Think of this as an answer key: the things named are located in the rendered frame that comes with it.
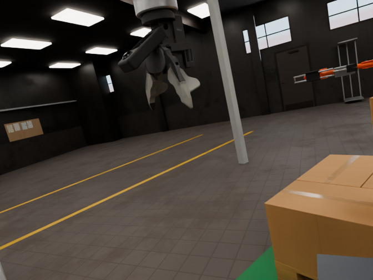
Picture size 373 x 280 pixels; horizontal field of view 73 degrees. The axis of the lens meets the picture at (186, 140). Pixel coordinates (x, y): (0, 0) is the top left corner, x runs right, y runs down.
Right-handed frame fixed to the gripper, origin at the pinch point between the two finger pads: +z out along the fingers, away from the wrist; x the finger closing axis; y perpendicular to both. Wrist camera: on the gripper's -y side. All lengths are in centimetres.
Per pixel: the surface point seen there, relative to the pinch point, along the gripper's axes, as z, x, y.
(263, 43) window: -83, 515, 819
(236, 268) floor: 132, 66, 78
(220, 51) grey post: -38, 237, 282
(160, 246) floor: 139, 143, 61
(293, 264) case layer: 112, 24, 85
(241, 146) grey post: 117, 220, 282
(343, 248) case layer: 88, -3, 86
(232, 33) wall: -141, 614, 777
